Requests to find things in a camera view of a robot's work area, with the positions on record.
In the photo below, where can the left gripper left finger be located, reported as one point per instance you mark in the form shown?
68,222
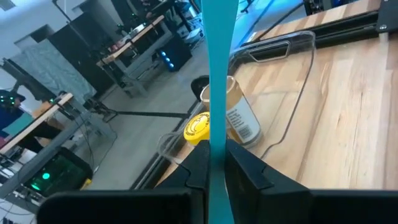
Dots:
155,208

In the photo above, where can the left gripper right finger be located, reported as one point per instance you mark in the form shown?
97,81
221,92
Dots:
280,208

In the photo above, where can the tan-lid spice jar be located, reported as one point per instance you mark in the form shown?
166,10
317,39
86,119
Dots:
242,124

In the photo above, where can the teal plastic spoon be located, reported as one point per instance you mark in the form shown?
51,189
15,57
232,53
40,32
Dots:
219,93

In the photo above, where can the black computer green lights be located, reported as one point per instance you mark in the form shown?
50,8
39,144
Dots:
62,174

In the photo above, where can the black table edge clamp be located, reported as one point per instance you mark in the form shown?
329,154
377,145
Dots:
198,88

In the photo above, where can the wooden desk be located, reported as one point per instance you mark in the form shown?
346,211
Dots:
46,115

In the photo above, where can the black computer blue lights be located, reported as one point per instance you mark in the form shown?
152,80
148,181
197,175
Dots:
178,56

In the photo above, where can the clear plastic bin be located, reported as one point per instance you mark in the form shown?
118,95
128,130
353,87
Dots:
304,46

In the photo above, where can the wooden workbench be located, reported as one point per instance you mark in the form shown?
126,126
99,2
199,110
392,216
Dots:
133,40

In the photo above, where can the grey fabric curtain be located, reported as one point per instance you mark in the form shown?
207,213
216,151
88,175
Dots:
53,71

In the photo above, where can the person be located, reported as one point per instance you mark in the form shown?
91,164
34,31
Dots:
7,118

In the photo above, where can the tall black cabinet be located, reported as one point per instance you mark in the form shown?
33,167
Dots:
87,46

